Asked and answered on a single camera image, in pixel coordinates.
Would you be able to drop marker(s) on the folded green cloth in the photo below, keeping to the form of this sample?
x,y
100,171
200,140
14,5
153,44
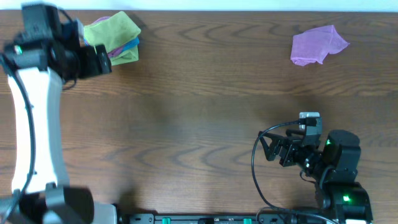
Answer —
x,y
128,56

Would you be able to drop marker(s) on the folded purple cloth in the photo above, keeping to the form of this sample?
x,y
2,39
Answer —
x,y
107,31

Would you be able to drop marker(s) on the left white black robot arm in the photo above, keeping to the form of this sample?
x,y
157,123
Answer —
x,y
38,63

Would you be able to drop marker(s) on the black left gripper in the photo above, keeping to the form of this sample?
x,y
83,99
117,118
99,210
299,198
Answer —
x,y
101,59

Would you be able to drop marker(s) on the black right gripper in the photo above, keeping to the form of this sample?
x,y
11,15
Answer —
x,y
291,145

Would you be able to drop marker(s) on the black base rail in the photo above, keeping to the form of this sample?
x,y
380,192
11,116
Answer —
x,y
217,219

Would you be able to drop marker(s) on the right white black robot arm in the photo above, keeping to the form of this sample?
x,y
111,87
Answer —
x,y
333,171

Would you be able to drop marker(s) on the folded blue cloth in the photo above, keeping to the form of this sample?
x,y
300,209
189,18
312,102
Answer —
x,y
132,43

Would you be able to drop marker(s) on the light green microfiber cloth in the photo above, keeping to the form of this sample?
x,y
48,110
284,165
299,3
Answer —
x,y
130,28

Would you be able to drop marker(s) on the crumpled purple cloth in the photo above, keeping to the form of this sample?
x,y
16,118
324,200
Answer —
x,y
315,44

